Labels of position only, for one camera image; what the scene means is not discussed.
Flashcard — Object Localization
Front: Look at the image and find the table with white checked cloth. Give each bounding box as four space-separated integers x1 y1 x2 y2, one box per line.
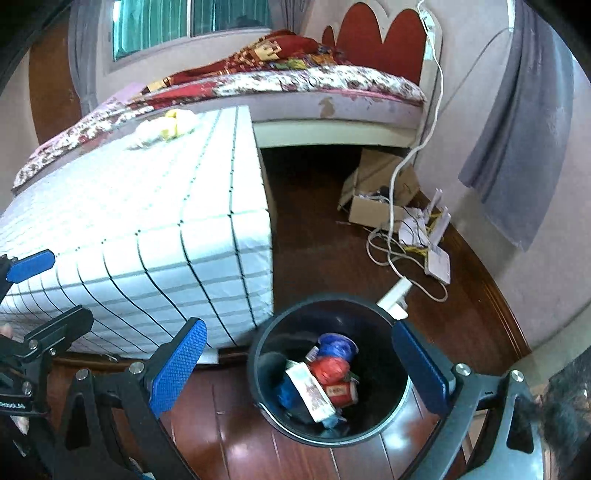
0 105 275 358

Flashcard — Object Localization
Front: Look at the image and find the red patterned blanket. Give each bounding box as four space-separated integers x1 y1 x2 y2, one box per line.
143 30 347 93

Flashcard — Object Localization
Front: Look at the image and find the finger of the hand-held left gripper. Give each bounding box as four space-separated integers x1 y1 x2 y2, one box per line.
0 249 56 301
0 305 95 366

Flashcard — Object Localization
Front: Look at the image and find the pink pillow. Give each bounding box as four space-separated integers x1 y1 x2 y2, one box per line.
106 82 148 109

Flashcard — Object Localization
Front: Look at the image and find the white router with antennas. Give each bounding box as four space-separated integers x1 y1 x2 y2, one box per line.
399 188 452 283

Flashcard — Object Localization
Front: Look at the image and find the person's dark hair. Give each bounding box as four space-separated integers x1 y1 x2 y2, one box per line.
522 355 591 480

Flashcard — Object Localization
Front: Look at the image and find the white power strip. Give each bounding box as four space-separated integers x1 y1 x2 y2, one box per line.
376 276 413 320

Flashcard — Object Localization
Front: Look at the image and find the red ball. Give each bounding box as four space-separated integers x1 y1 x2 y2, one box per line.
308 356 352 386

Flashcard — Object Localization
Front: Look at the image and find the dark blue wrapper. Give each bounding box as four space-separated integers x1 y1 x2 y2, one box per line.
274 369 301 409

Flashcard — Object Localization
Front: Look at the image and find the pale blue crumpled ball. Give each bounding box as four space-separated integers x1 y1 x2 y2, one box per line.
127 119 164 149

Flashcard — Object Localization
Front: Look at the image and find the grey curtain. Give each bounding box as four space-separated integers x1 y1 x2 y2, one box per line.
457 0 578 252

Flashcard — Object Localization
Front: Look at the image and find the bed with floral sheet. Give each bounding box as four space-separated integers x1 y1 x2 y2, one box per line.
11 30 428 195

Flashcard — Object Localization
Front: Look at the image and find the red white headboard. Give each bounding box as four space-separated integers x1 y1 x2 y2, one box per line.
321 2 444 88

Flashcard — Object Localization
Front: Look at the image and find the open cardboard box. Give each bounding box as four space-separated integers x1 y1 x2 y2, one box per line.
339 148 421 229

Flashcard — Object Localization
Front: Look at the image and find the thick white cable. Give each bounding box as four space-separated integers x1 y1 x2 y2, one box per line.
367 0 448 303

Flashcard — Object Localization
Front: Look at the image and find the yellow crumpled ball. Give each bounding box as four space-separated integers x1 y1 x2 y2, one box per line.
159 109 199 139

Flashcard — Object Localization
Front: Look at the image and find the black round trash bin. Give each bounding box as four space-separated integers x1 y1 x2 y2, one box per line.
246 293 414 448

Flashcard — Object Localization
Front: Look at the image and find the window with teal glass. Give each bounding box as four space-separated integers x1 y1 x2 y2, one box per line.
111 0 273 63

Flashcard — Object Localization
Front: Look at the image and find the green white milk carton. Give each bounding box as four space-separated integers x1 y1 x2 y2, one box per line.
285 362 337 423

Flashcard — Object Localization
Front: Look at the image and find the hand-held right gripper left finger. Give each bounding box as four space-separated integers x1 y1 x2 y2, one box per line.
58 318 209 480

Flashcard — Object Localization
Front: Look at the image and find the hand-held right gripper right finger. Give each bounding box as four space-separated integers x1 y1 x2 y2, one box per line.
392 319 548 480

